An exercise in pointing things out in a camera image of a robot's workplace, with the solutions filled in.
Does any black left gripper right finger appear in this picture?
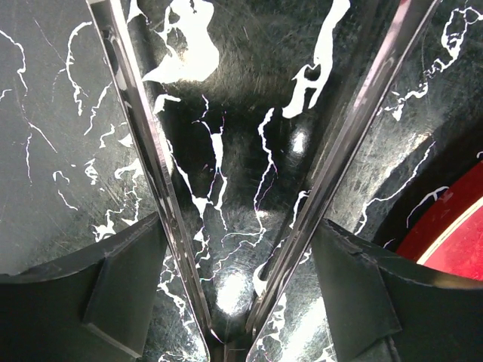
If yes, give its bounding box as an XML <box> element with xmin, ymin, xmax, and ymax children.
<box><xmin>311</xmin><ymin>219</ymin><xmax>482</xmax><ymax>361</ymax></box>

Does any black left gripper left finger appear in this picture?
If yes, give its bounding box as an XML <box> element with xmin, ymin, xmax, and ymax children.
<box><xmin>1</xmin><ymin>213</ymin><xmax>167</xmax><ymax>361</ymax></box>

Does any round red lacquer tray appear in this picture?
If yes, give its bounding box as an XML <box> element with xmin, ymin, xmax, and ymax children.
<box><xmin>396</xmin><ymin>161</ymin><xmax>482</xmax><ymax>281</ymax></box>

